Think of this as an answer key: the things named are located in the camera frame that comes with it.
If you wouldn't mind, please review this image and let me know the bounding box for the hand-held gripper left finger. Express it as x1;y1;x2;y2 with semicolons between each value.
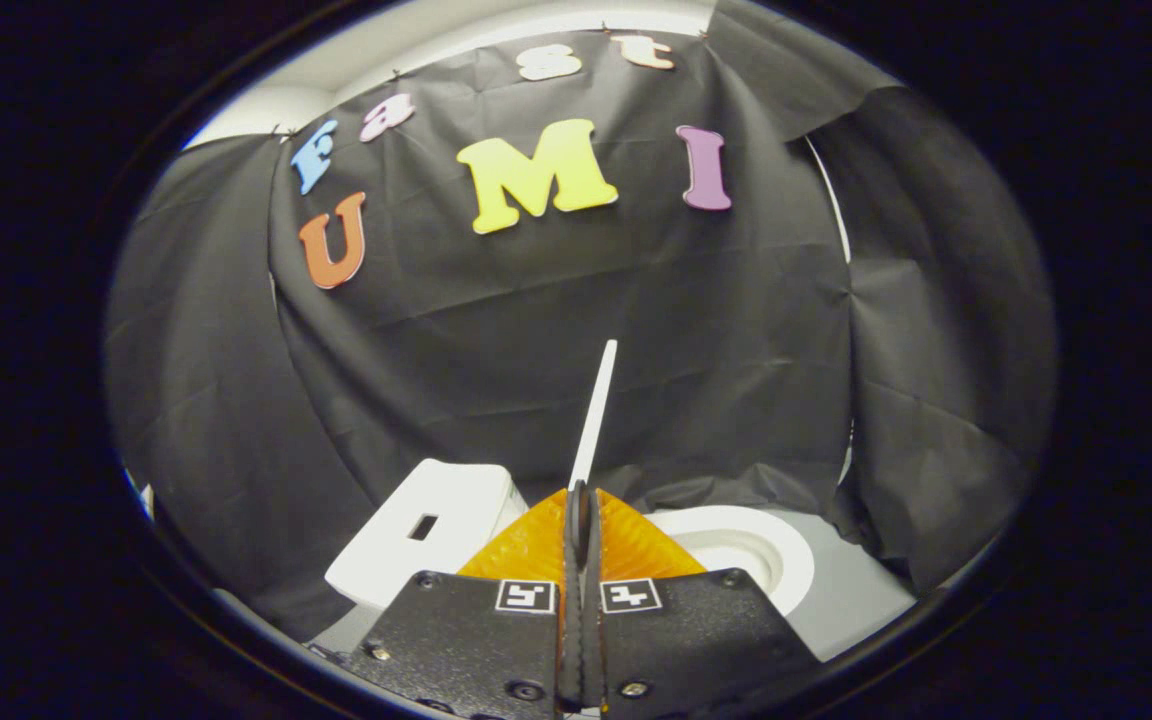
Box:
351;488;577;716

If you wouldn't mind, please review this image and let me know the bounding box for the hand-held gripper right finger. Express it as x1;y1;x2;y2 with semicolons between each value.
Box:
576;488;822;713

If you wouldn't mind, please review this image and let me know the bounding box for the grey lid lifter handle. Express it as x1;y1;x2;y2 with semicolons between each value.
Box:
564;480;592;576

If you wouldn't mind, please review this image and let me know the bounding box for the white toilet lid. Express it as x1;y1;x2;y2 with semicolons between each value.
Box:
568;338;619;491

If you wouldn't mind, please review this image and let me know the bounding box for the black backdrop cloth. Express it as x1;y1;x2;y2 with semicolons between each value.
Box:
104;0;1057;641

